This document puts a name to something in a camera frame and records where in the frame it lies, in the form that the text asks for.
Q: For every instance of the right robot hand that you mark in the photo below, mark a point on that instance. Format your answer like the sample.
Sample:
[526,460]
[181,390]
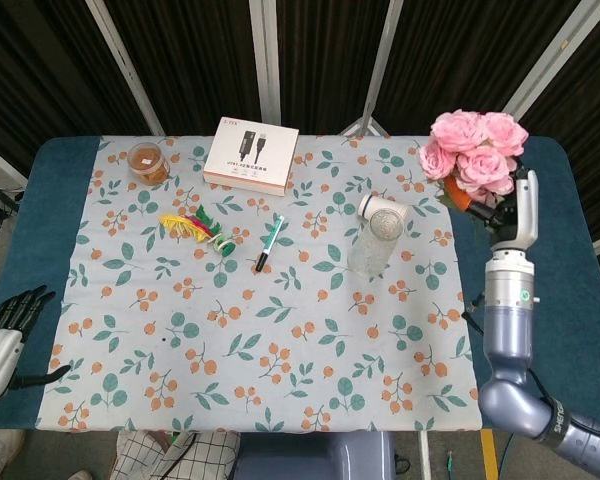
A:
[522,215]

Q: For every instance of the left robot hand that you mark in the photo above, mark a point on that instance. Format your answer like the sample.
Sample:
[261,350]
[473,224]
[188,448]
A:
[0,355]

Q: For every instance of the pink artificial rose bouquet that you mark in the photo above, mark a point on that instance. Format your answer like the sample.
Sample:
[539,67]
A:
[480,160]

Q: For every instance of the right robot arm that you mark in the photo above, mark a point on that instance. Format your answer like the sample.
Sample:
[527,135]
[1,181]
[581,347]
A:
[507,325]

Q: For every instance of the textured clear glass vase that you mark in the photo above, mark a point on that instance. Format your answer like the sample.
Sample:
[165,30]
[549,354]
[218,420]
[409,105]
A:
[375,245]

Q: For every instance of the white shoe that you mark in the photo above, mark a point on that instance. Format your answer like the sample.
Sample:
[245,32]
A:
[0,452]

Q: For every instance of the small white round bottle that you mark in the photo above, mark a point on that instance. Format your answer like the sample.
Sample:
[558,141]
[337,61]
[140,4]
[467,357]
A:
[374,203]

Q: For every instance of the teal blue table cover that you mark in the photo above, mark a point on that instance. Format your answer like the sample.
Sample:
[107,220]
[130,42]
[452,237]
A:
[55,200]

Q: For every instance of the grey tripod stand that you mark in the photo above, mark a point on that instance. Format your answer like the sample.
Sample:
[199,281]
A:
[367,117]

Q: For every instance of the white black checkered cloth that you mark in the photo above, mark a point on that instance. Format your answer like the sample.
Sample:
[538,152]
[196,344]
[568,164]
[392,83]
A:
[180,457]

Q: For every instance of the colourful feather shuttlecock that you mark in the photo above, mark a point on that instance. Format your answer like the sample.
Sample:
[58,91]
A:
[195,227]

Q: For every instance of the clear jar of rubber bands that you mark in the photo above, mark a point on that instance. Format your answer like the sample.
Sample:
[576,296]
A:
[149,162]

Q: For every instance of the green whiteboard marker pen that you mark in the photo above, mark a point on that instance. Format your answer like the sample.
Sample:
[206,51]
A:
[271,240]

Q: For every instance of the floral print tablecloth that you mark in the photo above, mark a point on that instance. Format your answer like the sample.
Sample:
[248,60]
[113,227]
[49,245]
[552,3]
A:
[260,310]

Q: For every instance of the grey robot torso base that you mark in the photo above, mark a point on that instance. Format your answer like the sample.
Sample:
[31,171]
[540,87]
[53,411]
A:
[315,457]

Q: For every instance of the white frame post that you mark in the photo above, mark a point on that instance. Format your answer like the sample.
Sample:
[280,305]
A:
[265,60]
[375,55]
[125,70]
[540,70]

